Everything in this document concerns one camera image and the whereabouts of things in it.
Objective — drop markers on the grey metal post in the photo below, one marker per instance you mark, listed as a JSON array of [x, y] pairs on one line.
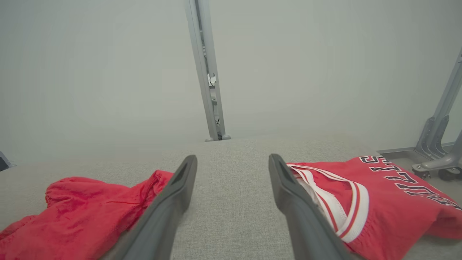
[[204, 43]]

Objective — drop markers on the red garment with white band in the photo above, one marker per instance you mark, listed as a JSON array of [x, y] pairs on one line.
[[72, 216]]

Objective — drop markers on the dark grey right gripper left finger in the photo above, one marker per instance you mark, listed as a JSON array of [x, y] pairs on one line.
[[169, 213]]

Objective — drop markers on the grey wheeled metal stand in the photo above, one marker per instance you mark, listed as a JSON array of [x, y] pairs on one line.
[[435, 133]]

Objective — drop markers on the small silver caster wheel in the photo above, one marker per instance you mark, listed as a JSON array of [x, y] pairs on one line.
[[420, 172]]

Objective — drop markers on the black panel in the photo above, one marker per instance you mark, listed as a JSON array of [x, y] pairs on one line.
[[2, 164]]

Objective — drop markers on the red jersey with dark lettering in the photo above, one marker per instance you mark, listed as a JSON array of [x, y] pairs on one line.
[[389, 216]]

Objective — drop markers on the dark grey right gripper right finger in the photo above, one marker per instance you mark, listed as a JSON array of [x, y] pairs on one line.
[[299, 216]]

